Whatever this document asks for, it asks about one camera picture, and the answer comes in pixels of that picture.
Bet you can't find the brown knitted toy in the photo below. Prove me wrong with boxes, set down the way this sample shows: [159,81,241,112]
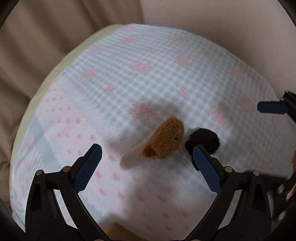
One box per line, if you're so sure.
[120,117,185,170]

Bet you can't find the pale green mattress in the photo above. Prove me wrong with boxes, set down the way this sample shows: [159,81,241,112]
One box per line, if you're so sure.
[9,24,123,163]

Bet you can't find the floral light blue bed quilt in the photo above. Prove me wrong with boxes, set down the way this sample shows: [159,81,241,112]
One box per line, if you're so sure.
[10,24,295,240]

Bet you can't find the black scrunchie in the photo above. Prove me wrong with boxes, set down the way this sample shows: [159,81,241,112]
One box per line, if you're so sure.
[185,128,220,156]

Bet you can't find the beige curtain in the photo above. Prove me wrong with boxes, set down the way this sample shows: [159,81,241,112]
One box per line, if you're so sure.
[0,0,145,214]

